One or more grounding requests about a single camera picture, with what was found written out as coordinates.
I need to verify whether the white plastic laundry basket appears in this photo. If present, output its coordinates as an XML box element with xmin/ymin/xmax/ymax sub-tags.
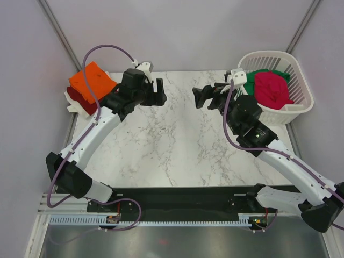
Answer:
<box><xmin>238</xmin><ymin>51</ymin><xmax>314</xmax><ymax>126</ymax></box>

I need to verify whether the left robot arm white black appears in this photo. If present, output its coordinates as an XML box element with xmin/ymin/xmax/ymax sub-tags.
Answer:
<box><xmin>46</xmin><ymin>68</ymin><xmax>167</xmax><ymax>211</ymax></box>

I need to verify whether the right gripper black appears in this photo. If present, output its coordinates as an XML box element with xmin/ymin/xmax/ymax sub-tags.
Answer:
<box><xmin>192</xmin><ymin>83</ymin><xmax>240</xmax><ymax>134</ymax></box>

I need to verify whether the white slotted cable duct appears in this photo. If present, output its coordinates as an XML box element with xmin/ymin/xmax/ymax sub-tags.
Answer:
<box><xmin>49</xmin><ymin>214</ymin><xmax>262</xmax><ymax>227</ymax></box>

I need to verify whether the aluminium frame rail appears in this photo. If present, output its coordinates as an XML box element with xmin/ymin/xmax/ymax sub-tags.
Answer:
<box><xmin>37</xmin><ymin>193</ymin><xmax>88</xmax><ymax>215</ymax></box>

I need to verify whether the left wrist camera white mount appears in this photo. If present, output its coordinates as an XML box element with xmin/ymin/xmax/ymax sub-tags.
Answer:
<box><xmin>132</xmin><ymin>59</ymin><xmax>154</xmax><ymax>81</ymax></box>

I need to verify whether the pink red t shirt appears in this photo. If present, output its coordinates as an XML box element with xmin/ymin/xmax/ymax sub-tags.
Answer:
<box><xmin>254</xmin><ymin>71</ymin><xmax>294</xmax><ymax>110</ymax></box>

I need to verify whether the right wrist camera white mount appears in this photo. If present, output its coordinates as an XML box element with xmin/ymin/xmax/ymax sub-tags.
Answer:
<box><xmin>224</xmin><ymin>68</ymin><xmax>247</xmax><ymax>87</ymax></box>

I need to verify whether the folded orange t shirt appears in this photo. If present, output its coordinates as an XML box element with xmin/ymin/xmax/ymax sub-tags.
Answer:
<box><xmin>69</xmin><ymin>62</ymin><xmax>117</xmax><ymax>104</ymax></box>

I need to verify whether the green t shirt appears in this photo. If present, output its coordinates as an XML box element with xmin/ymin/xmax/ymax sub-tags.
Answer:
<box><xmin>244</xmin><ymin>69</ymin><xmax>291</xmax><ymax>95</ymax></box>

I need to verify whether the folded white t shirt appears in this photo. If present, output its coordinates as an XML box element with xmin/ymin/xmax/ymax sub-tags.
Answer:
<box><xmin>64</xmin><ymin>91</ymin><xmax>92</xmax><ymax>118</ymax></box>

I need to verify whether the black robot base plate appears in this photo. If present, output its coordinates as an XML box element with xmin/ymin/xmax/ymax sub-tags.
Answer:
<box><xmin>87</xmin><ymin>183</ymin><xmax>265</xmax><ymax>221</ymax></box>

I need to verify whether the folded dark red t shirt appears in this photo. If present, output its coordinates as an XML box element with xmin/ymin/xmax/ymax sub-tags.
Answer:
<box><xmin>67</xmin><ymin>87</ymin><xmax>97</xmax><ymax>115</ymax></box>

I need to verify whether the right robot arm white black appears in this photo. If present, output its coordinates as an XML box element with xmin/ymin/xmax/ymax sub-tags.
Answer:
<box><xmin>192</xmin><ymin>83</ymin><xmax>343</xmax><ymax>233</ymax></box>

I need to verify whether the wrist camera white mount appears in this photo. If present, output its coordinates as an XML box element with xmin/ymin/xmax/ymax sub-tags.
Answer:
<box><xmin>224</xmin><ymin>68</ymin><xmax>247</xmax><ymax>87</ymax></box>
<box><xmin>132</xmin><ymin>59</ymin><xmax>154</xmax><ymax>81</ymax></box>

